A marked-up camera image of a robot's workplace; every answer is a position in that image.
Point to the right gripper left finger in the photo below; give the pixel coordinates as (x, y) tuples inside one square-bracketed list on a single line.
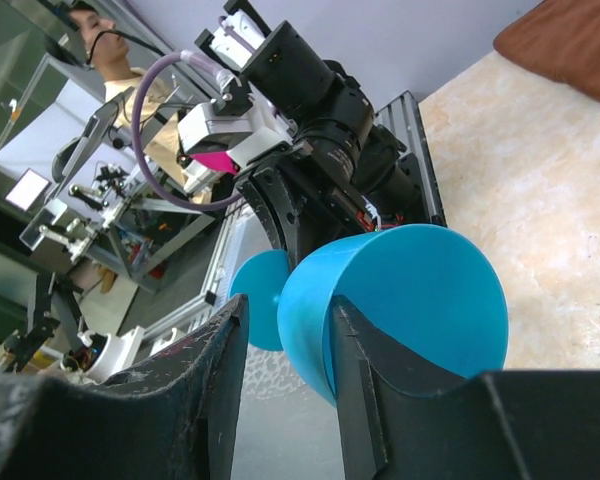
[(171, 416)]

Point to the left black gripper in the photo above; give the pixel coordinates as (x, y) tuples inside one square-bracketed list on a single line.
[(301, 195)]

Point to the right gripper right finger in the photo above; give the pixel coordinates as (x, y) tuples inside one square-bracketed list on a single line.
[(402, 417)]

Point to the blue wine glass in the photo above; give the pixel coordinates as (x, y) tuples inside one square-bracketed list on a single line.
[(427, 287)]

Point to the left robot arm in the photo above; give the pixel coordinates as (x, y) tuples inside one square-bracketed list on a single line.
[(332, 114)]

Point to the person in background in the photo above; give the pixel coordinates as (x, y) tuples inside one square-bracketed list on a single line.
[(109, 57)]

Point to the brown folded cloth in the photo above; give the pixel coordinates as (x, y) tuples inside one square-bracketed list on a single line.
[(558, 40)]

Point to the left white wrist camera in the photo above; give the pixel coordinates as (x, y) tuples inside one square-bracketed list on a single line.
[(212, 144)]

